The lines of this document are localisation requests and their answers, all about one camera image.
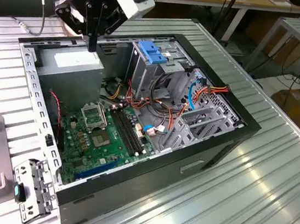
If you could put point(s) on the black clip with teal tab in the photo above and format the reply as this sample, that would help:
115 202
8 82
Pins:
21 193

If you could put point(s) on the green motherboard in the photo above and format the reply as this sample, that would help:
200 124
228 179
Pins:
111 154

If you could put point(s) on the blue plastic drive latch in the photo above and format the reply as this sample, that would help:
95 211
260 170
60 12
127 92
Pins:
152 54

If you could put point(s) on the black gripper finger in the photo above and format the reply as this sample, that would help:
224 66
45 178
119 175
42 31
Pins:
69 13
116 19

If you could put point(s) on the grey metal disk bay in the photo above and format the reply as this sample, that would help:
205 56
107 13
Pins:
213 117

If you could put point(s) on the metal card retention bracket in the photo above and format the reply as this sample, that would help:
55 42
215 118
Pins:
42 191

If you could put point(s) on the grey power supply unit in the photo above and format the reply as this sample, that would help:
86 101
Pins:
68 84

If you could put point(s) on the black open PC case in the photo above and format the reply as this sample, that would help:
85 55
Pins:
140 182

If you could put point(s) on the black RAM slot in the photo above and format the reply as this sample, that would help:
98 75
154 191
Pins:
125 132
132 129

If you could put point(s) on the small black case latch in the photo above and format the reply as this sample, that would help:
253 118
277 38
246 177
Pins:
49 140

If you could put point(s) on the blue expansion slot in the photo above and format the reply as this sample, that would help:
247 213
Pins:
89 173

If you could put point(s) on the CPU socket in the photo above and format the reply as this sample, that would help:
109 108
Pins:
100 140

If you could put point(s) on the black stand pole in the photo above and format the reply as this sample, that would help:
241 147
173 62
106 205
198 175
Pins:
227 9

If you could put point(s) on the grey optical drive cage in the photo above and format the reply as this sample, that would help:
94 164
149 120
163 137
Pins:
141 72

